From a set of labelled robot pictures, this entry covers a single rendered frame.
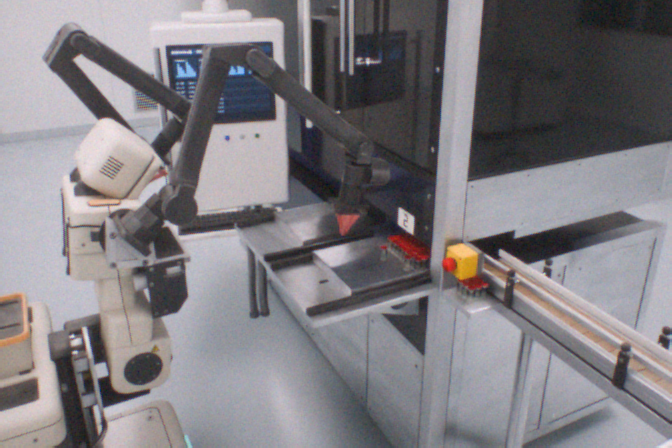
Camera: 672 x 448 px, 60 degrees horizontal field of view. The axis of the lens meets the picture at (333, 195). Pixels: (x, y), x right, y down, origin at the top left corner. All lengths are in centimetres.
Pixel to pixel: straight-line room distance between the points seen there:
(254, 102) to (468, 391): 132
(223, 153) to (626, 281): 160
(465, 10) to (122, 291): 113
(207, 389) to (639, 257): 185
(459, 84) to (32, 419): 129
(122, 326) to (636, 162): 165
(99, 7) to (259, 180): 459
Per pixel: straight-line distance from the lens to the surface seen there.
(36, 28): 677
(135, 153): 149
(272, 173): 244
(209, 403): 271
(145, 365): 174
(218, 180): 242
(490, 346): 201
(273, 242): 199
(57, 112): 690
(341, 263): 184
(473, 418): 217
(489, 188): 169
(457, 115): 154
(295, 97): 142
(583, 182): 197
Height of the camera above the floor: 177
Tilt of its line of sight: 22 degrees down
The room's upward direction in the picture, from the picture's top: straight up
